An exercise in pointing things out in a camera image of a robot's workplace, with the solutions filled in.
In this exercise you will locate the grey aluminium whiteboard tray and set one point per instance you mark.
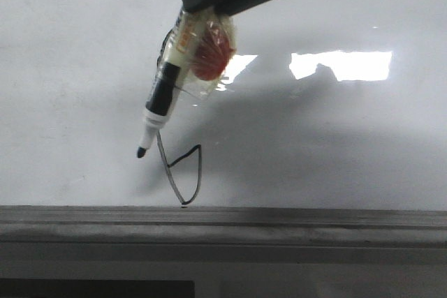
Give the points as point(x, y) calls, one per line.
point(223, 234)

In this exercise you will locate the black and white whiteboard marker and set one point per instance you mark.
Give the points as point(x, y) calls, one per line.
point(164, 92)

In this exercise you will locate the white whiteboard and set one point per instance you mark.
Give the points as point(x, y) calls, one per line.
point(326, 104)

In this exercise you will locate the red magnet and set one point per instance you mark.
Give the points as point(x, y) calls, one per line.
point(205, 43)

